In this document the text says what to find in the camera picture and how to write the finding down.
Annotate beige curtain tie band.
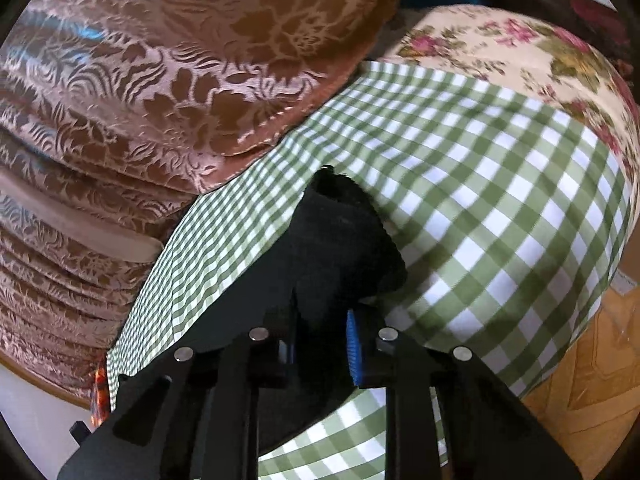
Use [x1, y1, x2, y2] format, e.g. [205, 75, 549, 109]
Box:
[0, 166, 165, 267]

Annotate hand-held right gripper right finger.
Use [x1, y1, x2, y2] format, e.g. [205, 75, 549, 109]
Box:
[345, 308, 583, 480]

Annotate black pants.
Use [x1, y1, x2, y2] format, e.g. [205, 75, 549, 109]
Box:
[107, 166, 408, 461]

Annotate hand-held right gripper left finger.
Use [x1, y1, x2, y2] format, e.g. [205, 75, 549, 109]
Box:
[57, 327, 301, 480]

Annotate green checked bed sheet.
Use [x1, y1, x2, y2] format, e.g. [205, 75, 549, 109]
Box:
[106, 59, 635, 480]

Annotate cream rose print cloth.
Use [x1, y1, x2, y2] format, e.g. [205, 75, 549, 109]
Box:
[384, 4, 640, 188]

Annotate brown floral curtain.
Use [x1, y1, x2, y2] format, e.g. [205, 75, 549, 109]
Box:
[0, 0, 417, 408]

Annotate colourful patchwork cloth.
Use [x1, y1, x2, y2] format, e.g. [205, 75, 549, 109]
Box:
[91, 364, 112, 427]

